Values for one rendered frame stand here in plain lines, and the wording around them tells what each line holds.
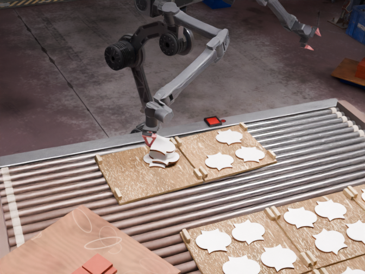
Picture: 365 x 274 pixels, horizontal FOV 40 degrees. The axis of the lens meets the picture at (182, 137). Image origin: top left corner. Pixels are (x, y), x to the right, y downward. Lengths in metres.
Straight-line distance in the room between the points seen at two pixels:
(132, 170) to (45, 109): 2.37
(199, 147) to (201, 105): 2.19
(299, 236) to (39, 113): 2.96
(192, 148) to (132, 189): 0.43
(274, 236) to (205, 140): 0.71
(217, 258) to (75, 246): 0.54
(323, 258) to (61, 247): 1.01
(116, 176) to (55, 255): 0.61
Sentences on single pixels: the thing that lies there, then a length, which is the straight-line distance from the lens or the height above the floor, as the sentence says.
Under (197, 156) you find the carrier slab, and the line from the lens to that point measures 2.47.
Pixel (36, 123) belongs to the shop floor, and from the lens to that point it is 4.44.
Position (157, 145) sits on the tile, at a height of 1.04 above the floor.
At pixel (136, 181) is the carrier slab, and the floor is 0.94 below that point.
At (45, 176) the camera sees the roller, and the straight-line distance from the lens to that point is 2.38.
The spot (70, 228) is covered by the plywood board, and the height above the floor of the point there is 1.04.
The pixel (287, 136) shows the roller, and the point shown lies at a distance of 2.77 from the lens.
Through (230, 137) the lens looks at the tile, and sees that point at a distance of 2.62.
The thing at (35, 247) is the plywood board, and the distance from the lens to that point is 1.90.
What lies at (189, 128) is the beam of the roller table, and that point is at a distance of 2.70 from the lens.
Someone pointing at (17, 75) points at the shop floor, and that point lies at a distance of 5.20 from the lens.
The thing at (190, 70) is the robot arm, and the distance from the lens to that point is 2.34.
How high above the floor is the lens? 2.41
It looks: 35 degrees down
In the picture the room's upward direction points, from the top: 5 degrees clockwise
